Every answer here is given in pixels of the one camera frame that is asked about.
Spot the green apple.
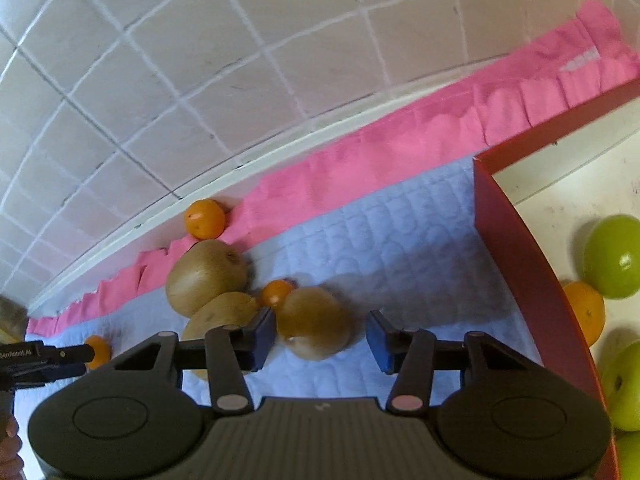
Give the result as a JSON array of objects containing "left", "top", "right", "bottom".
[
  {"left": 582, "top": 214, "right": 640, "bottom": 298},
  {"left": 600, "top": 340, "right": 640, "bottom": 432},
  {"left": 615, "top": 432, "right": 640, "bottom": 480}
]

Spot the blue quilt with pink ruffle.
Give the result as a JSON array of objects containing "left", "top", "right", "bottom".
[{"left": 25, "top": 0, "right": 640, "bottom": 411}]

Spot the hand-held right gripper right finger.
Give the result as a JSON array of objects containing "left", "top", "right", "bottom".
[{"left": 366, "top": 310, "right": 537, "bottom": 414}]

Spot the red cardboard box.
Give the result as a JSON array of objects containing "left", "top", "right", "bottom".
[{"left": 472, "top": 75, "right": 640, "bottom": 480}]

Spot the large brown kiwi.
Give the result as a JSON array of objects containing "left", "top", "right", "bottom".
[
  {"left": 181, "top": 291, "right": 259, "bottom": 381},
  {"left": 165, "top": 239, "right": 249, "bottom": 317}
]

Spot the person's left hand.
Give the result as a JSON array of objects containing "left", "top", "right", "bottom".
[{"left": 0, "top": 417, "right": 25, "bottom": 480}]

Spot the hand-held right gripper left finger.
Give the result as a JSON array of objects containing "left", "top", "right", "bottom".
[{"left": 114, "top": 307, "right": 277, "bottom": 414}]

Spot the large orange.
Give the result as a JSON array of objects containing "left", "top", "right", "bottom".
[{"left": 562, "top": 281, "right": 606, "bottom": 346}]

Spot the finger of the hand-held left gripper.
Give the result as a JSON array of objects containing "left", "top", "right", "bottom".
[{"left": 34, "top": 343, "right": 95, "bottom": 384}]

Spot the small orange tangerine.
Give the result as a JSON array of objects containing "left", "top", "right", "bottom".
[
  {"left": 184, "top": 199, "right": 227, "bottom": 240},
  {"left": 84, "top": 335, "right": 111, "bottom": 368},
  {"left": 260, "top": 279, "right": 296, "bottom": 309}
]

